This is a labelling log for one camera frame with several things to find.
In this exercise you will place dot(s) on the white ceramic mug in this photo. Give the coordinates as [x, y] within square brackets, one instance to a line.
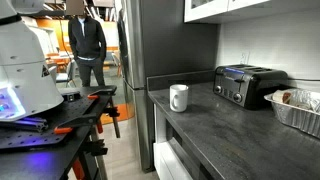
[179, 98]

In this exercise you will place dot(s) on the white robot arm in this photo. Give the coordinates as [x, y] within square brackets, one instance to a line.
[26, 66]

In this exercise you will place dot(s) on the white under-counter appliance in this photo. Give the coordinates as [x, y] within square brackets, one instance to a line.
[168, 163]

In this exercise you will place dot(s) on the stainless steel refrigerator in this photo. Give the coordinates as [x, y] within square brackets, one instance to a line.
[166, 43]

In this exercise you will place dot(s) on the black bar clamp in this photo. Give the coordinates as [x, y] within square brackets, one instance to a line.
[114, 116]

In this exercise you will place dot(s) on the small black box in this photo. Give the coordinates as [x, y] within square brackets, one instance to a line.
[70, 96]

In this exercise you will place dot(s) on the person in dark sweater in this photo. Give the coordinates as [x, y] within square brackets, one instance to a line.
[87, 36]

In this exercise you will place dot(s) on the black four-slot toaster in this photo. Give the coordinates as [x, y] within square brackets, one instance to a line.
[253, 85]

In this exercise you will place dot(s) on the grey chair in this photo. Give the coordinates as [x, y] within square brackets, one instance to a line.
[65, 75]

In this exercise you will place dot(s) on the aluminium extrusion bar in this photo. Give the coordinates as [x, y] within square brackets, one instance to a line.
[31, 124]

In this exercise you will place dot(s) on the aluminium foil tray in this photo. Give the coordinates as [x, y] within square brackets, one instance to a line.
[293, 116]

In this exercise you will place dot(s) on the foil-wrapped food roll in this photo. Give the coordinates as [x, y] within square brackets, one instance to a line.
[296, 97]

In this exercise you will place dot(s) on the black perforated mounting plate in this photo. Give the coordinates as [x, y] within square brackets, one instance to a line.
[30, 138]

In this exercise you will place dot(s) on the black workbench table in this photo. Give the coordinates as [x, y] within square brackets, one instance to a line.
[36, 163]

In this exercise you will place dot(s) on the white wall cabinet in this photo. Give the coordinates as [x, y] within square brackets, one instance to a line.
[213, 8]

